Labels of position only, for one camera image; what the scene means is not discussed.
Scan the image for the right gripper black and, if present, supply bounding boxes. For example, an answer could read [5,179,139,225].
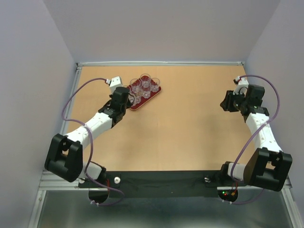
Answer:
[219,89,248,112]

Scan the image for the clear glass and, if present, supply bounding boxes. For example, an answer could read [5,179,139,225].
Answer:
[140,74,151,88]
[150,78,160,93]
[129,94,141,106]
[141,86,151,99]
[130,78,141,94]

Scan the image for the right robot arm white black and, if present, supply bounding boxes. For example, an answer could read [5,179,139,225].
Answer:
[218,84,293,191]

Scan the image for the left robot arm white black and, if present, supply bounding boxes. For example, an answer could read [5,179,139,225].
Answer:
[45,87,131,187]

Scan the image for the red lacquer tray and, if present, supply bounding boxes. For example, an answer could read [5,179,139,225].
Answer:
[128,77,162,111]

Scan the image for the white knob on base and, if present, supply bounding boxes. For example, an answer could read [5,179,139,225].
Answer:
[114,177,121,184]

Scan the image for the black base bar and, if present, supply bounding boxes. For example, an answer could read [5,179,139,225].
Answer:
[78,170,236,199]

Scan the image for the circuit board with leds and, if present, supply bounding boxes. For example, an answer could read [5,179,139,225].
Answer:
[218,189,238,202]

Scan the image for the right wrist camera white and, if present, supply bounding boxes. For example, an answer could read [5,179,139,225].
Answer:
[233,76,249,95]

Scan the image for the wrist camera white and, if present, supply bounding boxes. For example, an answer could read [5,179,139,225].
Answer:
[233,76,249,95]
[105,76,123,94]

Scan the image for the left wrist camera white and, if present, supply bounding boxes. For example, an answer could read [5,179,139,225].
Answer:
[105,76,123,94]

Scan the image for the aluminium table frame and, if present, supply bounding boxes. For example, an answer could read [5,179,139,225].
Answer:
[30,62,294,228]

